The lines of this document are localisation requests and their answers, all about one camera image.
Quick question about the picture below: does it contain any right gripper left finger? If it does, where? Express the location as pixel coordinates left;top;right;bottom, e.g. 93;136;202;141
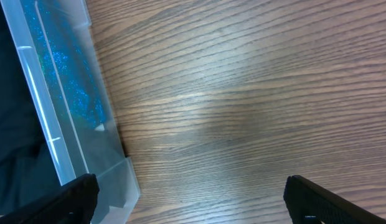
0;174;100;224

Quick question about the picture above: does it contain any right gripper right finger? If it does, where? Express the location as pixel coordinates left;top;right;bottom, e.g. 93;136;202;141
283;175;386;224

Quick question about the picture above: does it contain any black cloth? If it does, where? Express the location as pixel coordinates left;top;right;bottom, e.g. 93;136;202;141
0;3;60;215

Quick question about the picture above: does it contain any blue sparkly cloth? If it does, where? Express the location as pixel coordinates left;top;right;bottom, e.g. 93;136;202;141
21;0;108;131

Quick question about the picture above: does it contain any clear plastic storage bin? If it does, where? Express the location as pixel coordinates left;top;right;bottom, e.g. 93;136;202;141
0;0;140;223

